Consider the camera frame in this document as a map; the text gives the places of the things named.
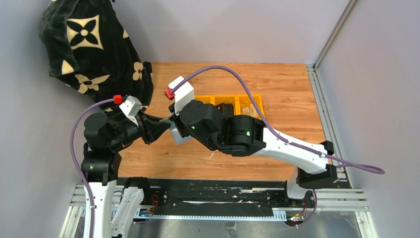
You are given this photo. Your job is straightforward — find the green leather card holder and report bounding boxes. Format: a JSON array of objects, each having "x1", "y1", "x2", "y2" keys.
[{"x1": 160, "y1": 118, "x2": 193, "y2": 145}]

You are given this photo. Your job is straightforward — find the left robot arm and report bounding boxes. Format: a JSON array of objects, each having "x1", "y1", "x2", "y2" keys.
[{"x1": 81, "y1": 112, "x2": 170, "y2": 238}]

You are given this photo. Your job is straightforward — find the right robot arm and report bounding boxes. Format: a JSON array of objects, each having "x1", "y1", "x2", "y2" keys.
[{"x1": 168, "y1": 100, "x2": 338, "y2": 200}]

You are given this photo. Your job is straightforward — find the black cards in middle bin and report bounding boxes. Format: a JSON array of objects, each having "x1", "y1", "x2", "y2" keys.
[{"x1": 216, "y1": 103, "x2": 234, "y2": 118}]

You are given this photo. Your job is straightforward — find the beige cards in right bin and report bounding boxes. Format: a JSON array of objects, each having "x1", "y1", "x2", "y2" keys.
[{"x1": 240, "y1": 104, "x2": 259, "y2": 118}]

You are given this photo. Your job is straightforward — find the left yellow plastic bin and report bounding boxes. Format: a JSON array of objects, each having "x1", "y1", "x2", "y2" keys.
[{"x1": 195, "y1": 95, "x2": 215, "y2": 105}]

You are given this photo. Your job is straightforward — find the yellow plastic bin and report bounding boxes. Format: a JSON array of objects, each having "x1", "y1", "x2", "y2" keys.
[
  {"x1": 195, "y1": 95, "x2": 215, "y2": 105},
  {"x1": 234, "y1": 94, "x2": 265, "y2": 119},
  {"x1": 212, "y1": 94, "x2": 240, "y2": 116}
]

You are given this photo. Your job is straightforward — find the middle yellow plastic bin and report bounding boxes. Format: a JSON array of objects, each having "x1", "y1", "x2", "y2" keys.
[{"x1": 212, "y1": 94, "x2": 240, "y2": 116}]

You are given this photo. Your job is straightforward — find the right yellow plastic bin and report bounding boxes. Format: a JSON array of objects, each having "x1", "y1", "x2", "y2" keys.
[{"x1": 234, "y1": 94, "x2": 265, "y2": 119}]

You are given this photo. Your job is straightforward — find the black floral patterned blanket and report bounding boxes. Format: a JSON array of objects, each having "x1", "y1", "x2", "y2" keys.
[{"x1": 38, "y1": 0, "x2": 154, "y2": 111}]

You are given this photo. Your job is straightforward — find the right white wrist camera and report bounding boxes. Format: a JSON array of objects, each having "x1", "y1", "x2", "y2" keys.
[{"x1": 164, "y1": 76, "x2": 195, "y2": 116}]

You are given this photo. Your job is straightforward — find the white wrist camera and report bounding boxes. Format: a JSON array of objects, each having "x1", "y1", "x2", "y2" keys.
[
  {"x1": 119, "y1": 96, "x2": 142, "y2": 126},
  {"x1": 164, "y1": 76, "x2": 195, "y2": 116}
]

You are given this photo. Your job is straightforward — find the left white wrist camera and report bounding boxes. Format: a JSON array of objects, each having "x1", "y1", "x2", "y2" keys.
[{"x1": 119, "y1": 96, "x2": 142, "y2": 126}]

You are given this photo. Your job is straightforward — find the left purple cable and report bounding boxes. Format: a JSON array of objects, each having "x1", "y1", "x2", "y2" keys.
[{"x1": 71, "y1": 95, "x2": 123, "y2": 238}]

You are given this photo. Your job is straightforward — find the purple cable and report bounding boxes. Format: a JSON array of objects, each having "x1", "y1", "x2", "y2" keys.
[
  {"x1": 169, "y1": 65, "x2": 386, "y2": 227},
  {"x1": 71, "y1": 95, "x2": 123, "y2": 238}
]

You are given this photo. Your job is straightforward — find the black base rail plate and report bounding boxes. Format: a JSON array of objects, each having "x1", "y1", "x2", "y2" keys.
[{"x1": 117, "y1": 177, "x2": 315, "y2": 217}]

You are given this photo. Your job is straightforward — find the aluminium frame rail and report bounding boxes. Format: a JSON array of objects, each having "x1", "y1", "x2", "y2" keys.
[{"x1": 306, "y1": 0, "x2": 359, "y2": 146}]

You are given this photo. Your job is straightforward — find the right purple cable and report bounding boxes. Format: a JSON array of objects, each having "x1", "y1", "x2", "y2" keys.
[{"x1": 169, "y1": 65, "x2": 386, "y2": 227}]

